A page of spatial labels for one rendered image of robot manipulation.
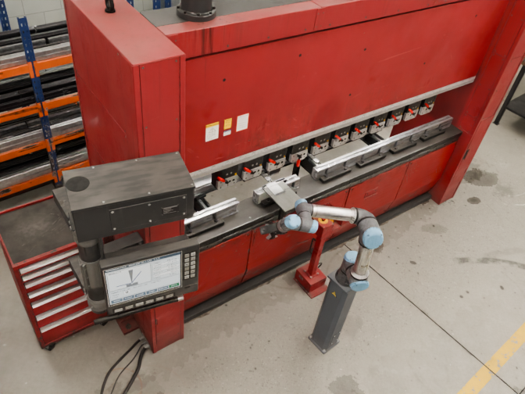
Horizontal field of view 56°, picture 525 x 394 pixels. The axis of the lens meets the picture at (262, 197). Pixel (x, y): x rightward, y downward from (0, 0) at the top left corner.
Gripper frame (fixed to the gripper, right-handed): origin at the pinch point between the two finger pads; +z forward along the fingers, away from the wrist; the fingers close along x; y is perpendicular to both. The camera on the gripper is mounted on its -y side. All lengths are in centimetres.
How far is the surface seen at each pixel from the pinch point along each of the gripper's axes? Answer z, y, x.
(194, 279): -23, -53, -21
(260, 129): 1, 10, 65
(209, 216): 50, -16, 22
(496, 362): 40, 192, -120
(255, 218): 51, 17, 17
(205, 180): 65, -10, 51
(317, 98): -5, 52, 82
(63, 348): 131, -114, -47
